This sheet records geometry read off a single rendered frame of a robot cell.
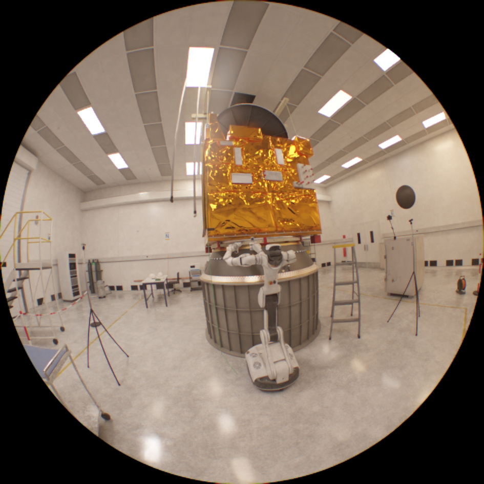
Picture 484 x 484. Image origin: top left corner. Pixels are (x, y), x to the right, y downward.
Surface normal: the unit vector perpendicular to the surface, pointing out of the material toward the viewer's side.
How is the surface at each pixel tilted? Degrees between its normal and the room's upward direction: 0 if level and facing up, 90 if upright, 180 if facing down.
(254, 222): 89
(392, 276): 90
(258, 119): 132
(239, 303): 90
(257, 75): 180
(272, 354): 42
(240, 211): 89
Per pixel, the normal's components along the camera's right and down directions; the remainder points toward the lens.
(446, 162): -0.96, 0.07
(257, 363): 0.06, -0.83
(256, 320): -0.18, -0.04
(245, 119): -0.29, 0.62
